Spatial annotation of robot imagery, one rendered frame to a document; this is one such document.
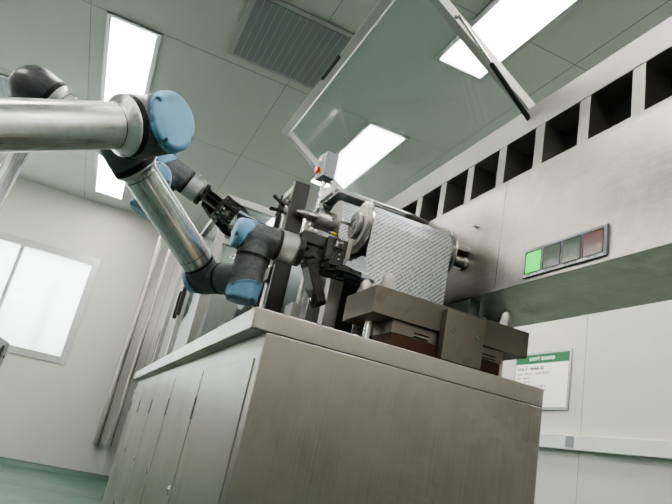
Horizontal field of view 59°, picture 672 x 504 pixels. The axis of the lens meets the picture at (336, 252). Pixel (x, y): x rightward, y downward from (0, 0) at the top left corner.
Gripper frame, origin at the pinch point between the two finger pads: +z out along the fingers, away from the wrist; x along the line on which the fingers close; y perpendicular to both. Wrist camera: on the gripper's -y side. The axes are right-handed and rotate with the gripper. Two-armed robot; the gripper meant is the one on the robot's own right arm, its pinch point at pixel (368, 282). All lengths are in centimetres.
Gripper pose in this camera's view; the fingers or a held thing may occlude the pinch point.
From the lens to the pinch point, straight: 148.4
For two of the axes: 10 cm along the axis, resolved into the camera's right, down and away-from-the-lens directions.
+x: -3.9, 2.3, 8.9
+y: 2.0, -9.3, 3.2
